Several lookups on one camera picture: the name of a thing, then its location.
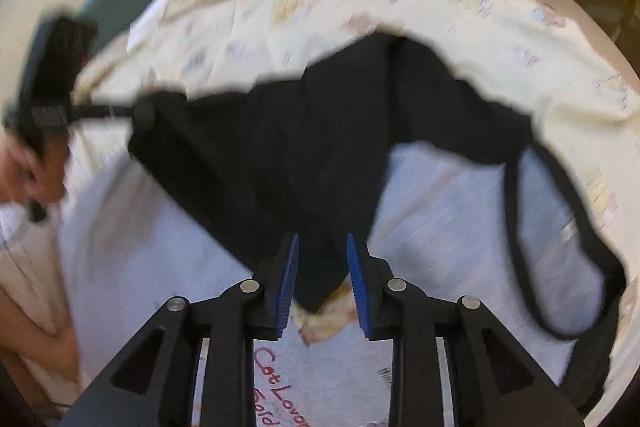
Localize person's white shorts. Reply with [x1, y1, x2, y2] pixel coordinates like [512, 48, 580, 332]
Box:
[0, 202, 76, 338]

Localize grey printed t-shirt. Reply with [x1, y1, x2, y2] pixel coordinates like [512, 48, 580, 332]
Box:
[57, 142, 621, 427]

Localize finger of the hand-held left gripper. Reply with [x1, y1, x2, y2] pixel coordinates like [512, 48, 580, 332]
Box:
[66, 98, 157, 130]

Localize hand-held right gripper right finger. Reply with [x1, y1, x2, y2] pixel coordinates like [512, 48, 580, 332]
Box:
[346, 232, 585, 427]

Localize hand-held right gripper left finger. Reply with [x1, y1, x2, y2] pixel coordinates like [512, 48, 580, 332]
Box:
[60, 232, 301, 427]

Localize black tank top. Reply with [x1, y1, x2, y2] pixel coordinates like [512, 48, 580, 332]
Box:
[127, 32, 628, 413]

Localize person's left hand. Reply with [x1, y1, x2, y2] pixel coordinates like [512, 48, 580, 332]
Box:
[22, 139, 69, 208]

